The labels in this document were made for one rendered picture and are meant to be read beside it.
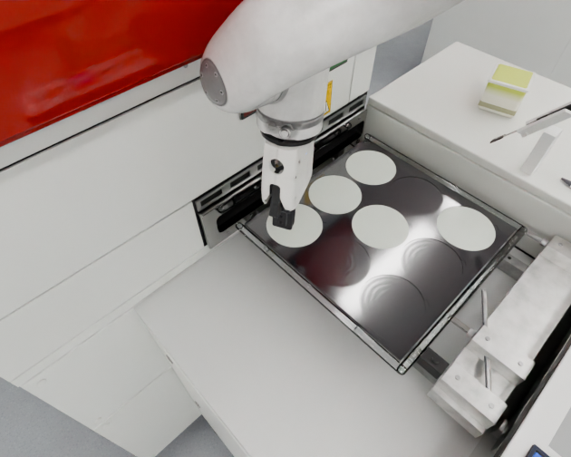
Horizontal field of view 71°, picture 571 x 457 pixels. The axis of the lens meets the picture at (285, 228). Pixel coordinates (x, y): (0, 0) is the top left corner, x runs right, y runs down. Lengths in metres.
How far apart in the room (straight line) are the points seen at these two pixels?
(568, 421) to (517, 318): 0.19
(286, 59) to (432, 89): 0.65
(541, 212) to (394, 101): 0.35
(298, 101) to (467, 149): 0.44
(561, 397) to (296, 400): 0.34
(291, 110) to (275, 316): 0.38
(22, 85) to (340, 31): 0.27
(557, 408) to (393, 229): 0.34
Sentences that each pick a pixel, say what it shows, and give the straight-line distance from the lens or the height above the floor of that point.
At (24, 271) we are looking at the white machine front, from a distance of 0.61.
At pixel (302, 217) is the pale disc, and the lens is 0.73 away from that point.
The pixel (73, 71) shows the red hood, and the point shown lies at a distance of 0.43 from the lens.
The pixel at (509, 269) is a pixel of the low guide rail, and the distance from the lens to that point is 0.85.
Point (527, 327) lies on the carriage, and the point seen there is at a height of 0.88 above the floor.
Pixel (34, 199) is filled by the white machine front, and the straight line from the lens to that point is 0.54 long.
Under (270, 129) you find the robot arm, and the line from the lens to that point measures 0.50.
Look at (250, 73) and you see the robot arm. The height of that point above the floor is 1.27.
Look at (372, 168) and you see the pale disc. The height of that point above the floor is 0.90.
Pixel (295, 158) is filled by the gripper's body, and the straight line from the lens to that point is 0.50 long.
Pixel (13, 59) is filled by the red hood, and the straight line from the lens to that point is 0.41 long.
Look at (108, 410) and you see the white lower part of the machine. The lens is 1.01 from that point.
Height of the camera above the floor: 1.46
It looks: 52 degrees down
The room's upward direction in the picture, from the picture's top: straight up
